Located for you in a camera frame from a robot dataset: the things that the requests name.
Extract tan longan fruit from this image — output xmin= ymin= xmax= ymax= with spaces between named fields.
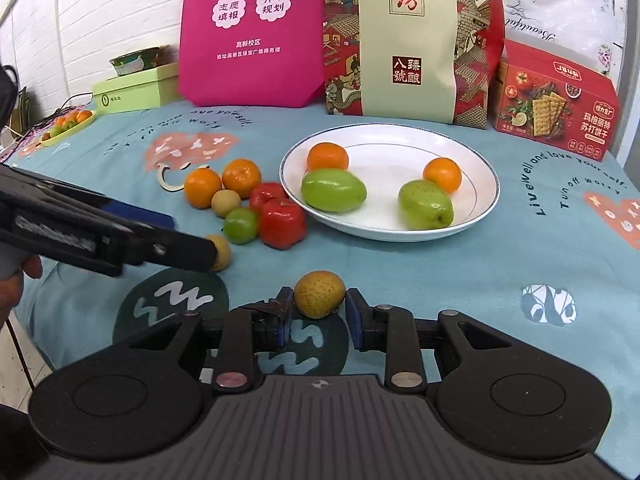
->
xmin=205 ymin=234 xmax=232 ymax=272
xmin=294 ymin=271 xmax=346 ymax=320
xmin=212 ymin=188 xmax=242 ymax=219

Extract red apple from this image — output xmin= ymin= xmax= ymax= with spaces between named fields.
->
xmin=250 ymin=182 xmax=288 ymax=214
xmin=258 ymin=198 xmax=307 ymax=250

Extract small orange tangerine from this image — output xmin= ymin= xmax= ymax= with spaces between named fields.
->
xmin=423 ymin=157 xmax=462 ymax=194

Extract yellow tray of fruits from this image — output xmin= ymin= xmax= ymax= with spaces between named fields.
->
xmin=39 ymin=110 xmax=96 ymax=148

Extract person's left hand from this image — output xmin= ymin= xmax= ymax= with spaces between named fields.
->
xmin=0 ymin=255 xmax=42 ymax=328

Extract small green round fruit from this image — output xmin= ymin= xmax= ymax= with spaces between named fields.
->
xmin=222 ymin=207 xmax=258 ymax=245

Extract light green cardboard box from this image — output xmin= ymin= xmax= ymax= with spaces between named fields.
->
xmin=92 ymin=63 xmax=181 ymax=114

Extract green patterned bowl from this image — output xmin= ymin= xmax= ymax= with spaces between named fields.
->
xmin=110 ymin=46 xmax=167 ymax=77

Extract white round plate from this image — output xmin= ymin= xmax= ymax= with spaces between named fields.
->
xmin=279 ymin=124 xmax=500 ymax=243

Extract light blue printed tablecloth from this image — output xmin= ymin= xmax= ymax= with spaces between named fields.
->
xmin=11 ymin=102 xmax=639 ymax=477

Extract magenta fabric bag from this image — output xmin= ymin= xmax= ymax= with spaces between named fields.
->
xmin=179 ymin=0 xmax=323 ymax=107

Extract red cracker box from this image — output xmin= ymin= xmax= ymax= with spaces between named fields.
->
xmin=491 ymin=40 xmax=620 ymax=162

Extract red green paper gift bag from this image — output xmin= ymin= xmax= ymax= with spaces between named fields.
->
xmin=323 ymin=0 xmax=504 ymax=129

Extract black cable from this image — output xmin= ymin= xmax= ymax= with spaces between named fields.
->
xmin=3 ymin=316 xmax=37 ymax=394

